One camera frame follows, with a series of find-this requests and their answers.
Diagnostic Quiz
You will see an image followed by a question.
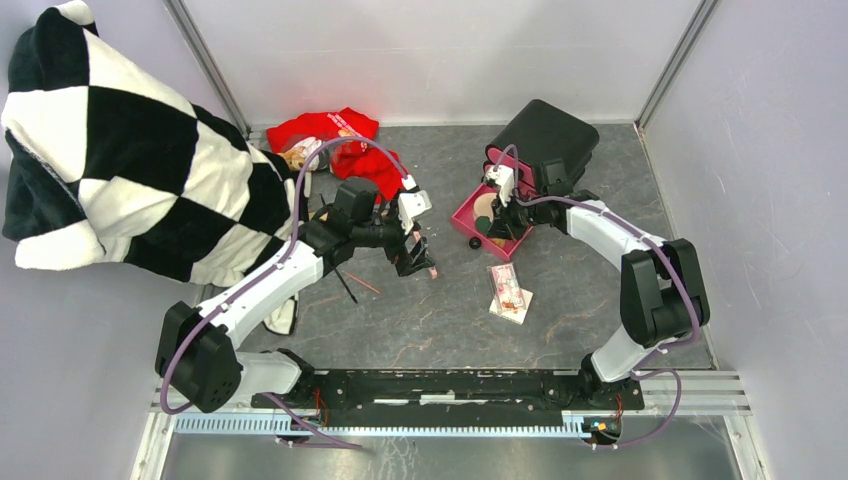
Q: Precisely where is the large beige powder puff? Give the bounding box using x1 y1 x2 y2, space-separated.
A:
472 192 498 222

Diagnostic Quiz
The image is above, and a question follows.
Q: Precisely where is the red cloth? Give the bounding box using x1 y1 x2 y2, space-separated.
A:
266 108 402 200

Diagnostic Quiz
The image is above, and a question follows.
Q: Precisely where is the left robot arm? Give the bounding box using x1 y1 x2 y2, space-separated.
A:
154 177 434 414

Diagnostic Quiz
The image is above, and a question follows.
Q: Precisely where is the black thin brush stick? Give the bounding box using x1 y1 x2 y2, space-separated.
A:
333 268 359 304

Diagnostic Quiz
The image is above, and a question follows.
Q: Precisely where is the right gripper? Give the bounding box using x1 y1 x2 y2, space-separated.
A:
486 187 547 243

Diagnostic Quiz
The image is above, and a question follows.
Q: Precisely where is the black pink drawer organizer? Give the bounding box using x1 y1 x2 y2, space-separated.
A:
450 99 600 262

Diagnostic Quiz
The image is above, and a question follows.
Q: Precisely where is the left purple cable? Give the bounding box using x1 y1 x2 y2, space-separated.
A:
158 136 415 452

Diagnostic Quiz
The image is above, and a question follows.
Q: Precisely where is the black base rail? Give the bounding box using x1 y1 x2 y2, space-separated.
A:
276 369 645 428

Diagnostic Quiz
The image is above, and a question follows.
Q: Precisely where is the small plush doll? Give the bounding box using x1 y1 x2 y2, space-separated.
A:
280 137 331 171

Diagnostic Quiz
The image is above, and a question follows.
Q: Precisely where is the black white checkered blanket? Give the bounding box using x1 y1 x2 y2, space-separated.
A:
0 0 314 337

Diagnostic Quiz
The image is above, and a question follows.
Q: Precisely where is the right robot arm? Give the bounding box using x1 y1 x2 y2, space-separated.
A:
483 164 710 408

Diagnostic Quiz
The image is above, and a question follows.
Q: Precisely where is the pink makeup package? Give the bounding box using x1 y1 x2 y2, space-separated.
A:
487 263 525 309

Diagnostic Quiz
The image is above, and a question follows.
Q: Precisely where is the rose pencil near mirror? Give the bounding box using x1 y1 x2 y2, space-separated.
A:
344 272 382 295

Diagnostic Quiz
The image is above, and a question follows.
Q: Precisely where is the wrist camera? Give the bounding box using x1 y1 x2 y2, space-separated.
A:
397 174 432 234
483 165 516 207

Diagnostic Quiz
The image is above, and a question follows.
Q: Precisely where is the green round mirror brush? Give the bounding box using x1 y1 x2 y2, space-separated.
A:
474 216 492 236

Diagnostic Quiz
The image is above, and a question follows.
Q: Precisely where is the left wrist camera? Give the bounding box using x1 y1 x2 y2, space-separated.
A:
397 174 432 234

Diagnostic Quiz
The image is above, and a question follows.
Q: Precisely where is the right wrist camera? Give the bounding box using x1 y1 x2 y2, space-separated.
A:
483 165 516 207

